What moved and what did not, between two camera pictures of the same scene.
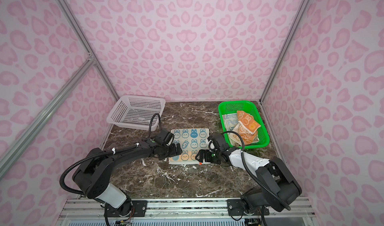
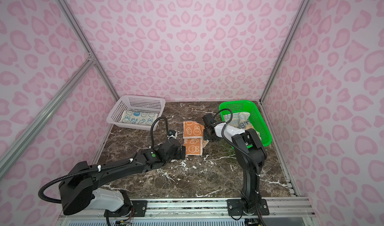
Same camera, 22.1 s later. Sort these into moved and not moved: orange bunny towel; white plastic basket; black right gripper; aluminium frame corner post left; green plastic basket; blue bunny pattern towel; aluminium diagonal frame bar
Moved: orange bunny towel; blue bunny pattern towel; black right gripper
Not moved: aluminium diagonal frame bar; aluminium frame corner post left; green plastic basket; white plastic basket
